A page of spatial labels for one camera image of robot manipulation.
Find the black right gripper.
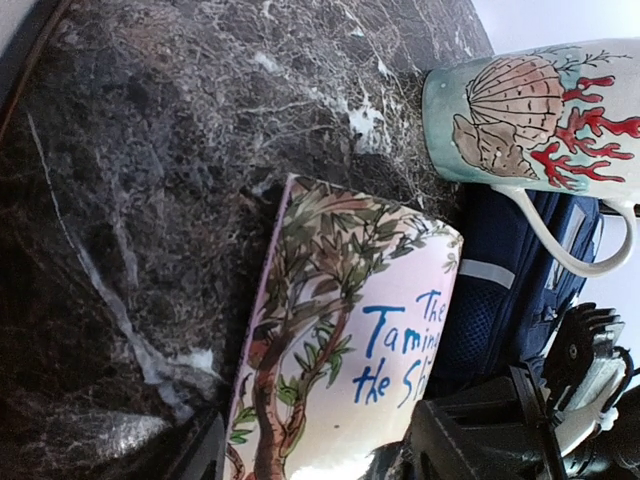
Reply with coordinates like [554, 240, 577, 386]
[509, 302, 640, 480]

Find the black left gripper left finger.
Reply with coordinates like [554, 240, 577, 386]
[164, 409, 225, 480]

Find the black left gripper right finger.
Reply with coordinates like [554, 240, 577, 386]
[404, 377, 555, 479]

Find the navy blue student backpack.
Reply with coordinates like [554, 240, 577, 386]
[425, 185, 586, 398]

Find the pink Taming of Shrew book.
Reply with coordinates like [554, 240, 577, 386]
[222, 175, 463, 479]

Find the cream seashell mug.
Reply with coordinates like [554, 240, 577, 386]
[421, 38, 639, 278]

